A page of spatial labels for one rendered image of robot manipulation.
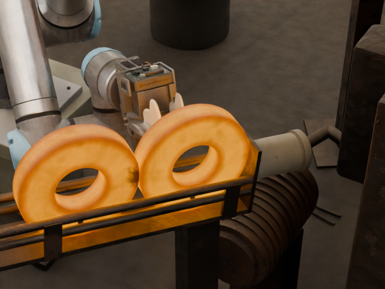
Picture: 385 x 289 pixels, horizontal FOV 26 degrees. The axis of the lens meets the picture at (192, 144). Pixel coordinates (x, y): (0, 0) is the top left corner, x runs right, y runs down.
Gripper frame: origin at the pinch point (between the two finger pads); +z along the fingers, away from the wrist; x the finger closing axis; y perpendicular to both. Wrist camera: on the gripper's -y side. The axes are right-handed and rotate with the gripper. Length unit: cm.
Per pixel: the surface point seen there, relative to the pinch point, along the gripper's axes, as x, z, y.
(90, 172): 8, -95, -42
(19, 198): -22.9, 4.9, 0.6
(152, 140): -5.4, 4.6, 3.2
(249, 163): 7.9, 3.8, -4.2
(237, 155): 6.2, 4.0, -2.4
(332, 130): 28.0, -8.2, -8.6
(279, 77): 74, -115, -38
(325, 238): 52, -55, -57
